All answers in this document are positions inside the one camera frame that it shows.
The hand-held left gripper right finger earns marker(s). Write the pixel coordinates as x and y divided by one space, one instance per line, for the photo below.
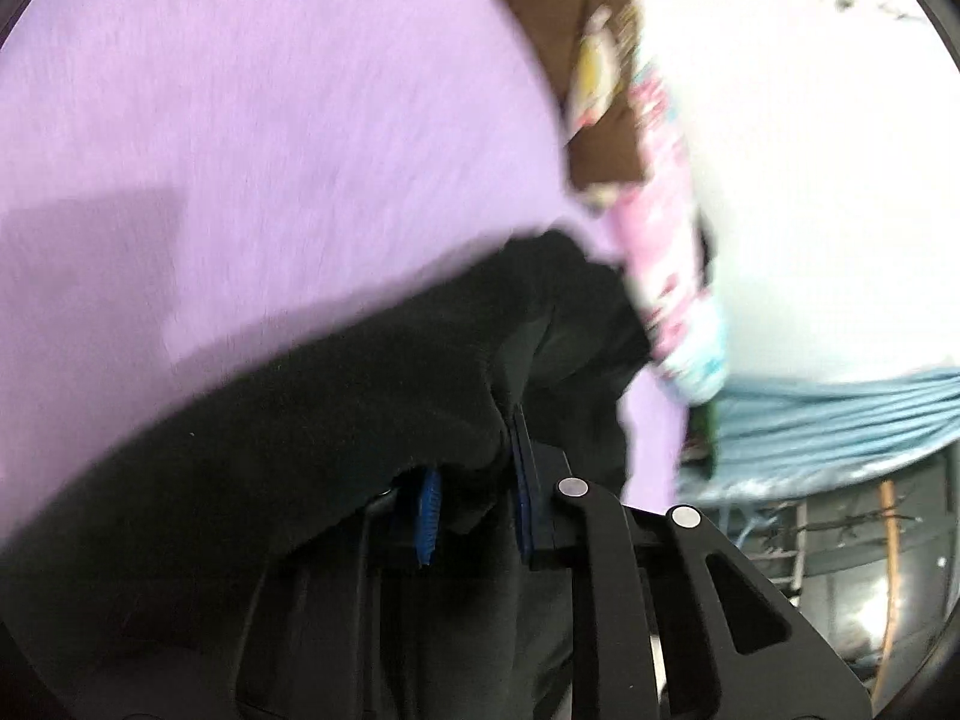
523 495

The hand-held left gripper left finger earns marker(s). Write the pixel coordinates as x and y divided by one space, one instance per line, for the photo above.
427 514

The black garment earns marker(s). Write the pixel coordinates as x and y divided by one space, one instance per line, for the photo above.
300 405

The pink printed quilt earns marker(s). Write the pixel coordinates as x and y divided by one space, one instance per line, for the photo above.
667 255

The light blue striped sheet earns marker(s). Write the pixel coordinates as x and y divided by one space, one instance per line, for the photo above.
810 427

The wooden stick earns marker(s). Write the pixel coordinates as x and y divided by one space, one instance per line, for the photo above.
891 577

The purple fleece blanket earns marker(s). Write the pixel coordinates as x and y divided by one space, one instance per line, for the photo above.
262 127

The brown penguin pillow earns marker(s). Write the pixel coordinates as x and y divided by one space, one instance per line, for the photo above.
540 15

